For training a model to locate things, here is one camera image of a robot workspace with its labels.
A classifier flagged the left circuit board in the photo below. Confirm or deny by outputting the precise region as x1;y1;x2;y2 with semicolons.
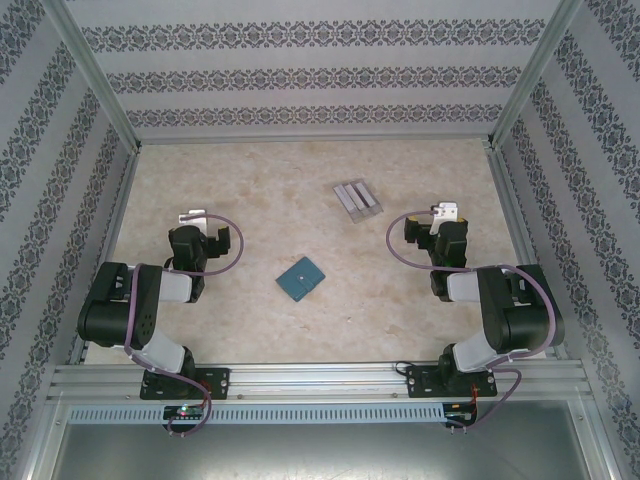
163;404;207;420

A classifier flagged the aluminium side rail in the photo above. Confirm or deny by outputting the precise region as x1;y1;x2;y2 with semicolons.
67;147;144;366
482;142;569;361

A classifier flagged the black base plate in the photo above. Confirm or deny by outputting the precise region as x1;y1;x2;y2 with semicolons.
405;364;499;400
139;367;232;401

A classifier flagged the circuit board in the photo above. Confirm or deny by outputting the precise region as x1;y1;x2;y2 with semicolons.
163;404;207;420
444;402;479;426

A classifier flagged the grey metal panel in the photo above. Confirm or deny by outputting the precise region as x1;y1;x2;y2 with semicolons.
59;423;581;480

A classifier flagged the right circuit board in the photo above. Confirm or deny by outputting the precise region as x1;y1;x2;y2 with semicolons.
444;402;479;426

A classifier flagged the slotted grey cable duct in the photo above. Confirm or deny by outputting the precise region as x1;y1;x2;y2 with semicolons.
67;403;446;425

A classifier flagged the aluminium mounting rail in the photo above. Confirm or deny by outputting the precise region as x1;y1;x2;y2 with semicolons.
47;362;596;402

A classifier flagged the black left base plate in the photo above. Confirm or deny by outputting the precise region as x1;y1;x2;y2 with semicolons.
139;367;232;401

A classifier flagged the aluminium frame post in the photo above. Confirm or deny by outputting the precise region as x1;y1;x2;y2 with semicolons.
482;0;586;151
47;0;144;151

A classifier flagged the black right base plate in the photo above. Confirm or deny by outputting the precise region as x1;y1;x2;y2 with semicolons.
405;364;499;400

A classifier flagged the grey striped rectangular box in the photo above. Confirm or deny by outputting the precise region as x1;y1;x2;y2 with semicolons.
331;176;384;226

